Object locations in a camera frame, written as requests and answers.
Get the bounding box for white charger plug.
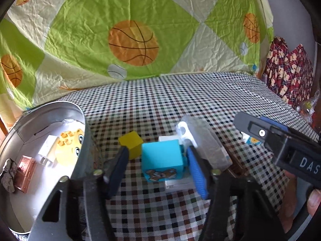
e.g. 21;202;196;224
38;135;59;167

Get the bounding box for basketball printed bed sheet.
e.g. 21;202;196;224
0;0;275;111

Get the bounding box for blue bear toy block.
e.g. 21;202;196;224
141;139;188;182

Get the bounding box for red plaid bear cloth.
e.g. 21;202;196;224
261;36;315;108

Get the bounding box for copper makeup palette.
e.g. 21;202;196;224
14;156;37;194

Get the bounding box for round metal tin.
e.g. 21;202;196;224
0;101;106;236

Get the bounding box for yellow face toy block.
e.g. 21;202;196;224
55;129;84;166

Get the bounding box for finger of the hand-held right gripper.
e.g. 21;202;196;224
259;116;321;145
233;112;272;144

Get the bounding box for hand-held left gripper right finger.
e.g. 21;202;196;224
186;146;284;241

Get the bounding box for clear plastic case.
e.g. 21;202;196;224
176;115;232;170

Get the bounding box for yellow cube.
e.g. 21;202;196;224
118;131;143;160

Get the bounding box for small yellow toy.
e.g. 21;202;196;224
300;100;314;114

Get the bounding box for white sun print block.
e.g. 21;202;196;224
242;133;262;146

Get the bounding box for person's right hand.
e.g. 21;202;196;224
279;169;321;234

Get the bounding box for checkered tablecloth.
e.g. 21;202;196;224
10;72;320;241

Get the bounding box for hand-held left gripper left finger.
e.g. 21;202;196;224
27;146;129;241

